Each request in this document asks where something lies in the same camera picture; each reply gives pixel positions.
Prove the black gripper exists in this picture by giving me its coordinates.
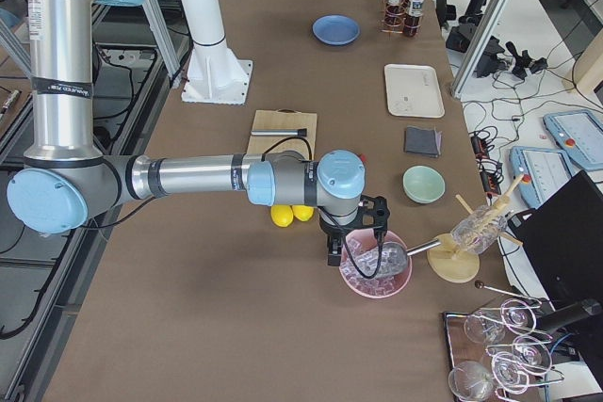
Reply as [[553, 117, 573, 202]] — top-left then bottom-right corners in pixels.
[[318, 195, 389, 266]]

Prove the blue plate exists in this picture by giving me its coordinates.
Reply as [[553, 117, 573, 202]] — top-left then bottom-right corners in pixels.
[[312, 15, 361, 46]]

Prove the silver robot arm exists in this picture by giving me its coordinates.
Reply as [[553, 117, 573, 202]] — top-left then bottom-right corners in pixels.
[[7, 0, 389, 265]]

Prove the metal ice scoop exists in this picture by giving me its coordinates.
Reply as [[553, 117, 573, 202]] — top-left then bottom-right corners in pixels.
[[355, 239, 441, 278]]

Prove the green bowl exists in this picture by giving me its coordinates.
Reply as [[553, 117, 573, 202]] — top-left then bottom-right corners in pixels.
[[402, 166, 446, 204]]

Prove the yellow lemon right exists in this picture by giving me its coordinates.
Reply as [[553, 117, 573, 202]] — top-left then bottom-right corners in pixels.
[[291, 205, 315, 222]]

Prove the yellow lemon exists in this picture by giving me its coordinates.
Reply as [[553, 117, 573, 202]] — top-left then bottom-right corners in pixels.
[[291, 205, 315, 222], [270, 205, 294, 228]]

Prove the pink bowl of ice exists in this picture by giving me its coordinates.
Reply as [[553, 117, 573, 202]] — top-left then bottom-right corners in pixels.
[[339, 229, 413, 298]]

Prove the grey folded cloth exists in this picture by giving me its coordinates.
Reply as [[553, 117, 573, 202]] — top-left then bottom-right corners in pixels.
[[404, 126, 442, 158]]

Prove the wooden cup stand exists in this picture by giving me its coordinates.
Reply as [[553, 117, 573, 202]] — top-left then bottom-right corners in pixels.
[[427, 174, 526, 283]]

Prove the yellow lemon left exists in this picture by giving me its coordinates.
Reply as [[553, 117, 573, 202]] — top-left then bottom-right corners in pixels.
[[270, 205, 294, 228]]

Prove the clear glass mug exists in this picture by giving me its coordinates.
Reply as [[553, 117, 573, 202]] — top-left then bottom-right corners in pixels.
[[451, 205, 507, 255]]

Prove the cream rabbit tray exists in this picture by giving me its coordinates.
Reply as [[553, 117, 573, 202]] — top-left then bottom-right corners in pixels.
[[384, 64, 445, 119]]

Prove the wooden cutting board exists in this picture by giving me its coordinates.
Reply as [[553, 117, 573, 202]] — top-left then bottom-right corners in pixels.
[[246, 110, 318, 157]]

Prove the blue teach pendant near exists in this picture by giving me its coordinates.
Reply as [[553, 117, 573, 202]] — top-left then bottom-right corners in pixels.
[[509, 146, 576, 208]]

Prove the blue teach pendant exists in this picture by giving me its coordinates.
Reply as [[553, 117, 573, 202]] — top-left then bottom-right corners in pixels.
[[543, 109, 602, 171], [509, 146, 576, 208]]

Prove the wine glass rack tray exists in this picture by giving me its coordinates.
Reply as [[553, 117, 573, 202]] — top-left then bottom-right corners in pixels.
[[443, 298, 564, 401]]

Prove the black laptop monitor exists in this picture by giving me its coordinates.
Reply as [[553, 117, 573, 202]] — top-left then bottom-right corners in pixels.
[[511, 170, 602, 305]]

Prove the tea bottle front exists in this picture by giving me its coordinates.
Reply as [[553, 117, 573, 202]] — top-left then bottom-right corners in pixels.
[[402, 0, 424, 37]]

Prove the tea bottle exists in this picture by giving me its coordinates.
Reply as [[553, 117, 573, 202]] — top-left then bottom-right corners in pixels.
[[383, 0, 404, 33], [402, 0, 424, 37]]

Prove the tea bottle middle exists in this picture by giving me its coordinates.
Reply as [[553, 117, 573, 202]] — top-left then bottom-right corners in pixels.
[[383, 0, 404, 33]]

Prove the blue teach pendant far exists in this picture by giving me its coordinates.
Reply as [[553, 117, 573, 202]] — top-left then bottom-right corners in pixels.
[[543, 109, 602, 171]]

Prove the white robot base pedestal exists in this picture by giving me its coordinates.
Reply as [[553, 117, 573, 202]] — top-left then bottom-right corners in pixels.
[[181, 0, 253, 105]]

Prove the copper wire bottle rack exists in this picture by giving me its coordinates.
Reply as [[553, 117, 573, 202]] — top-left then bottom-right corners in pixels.
[[381, 0, 424, 38]]

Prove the aluminium frame post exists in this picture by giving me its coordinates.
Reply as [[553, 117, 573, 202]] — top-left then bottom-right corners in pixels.
[[450, 0, 509, 100]]

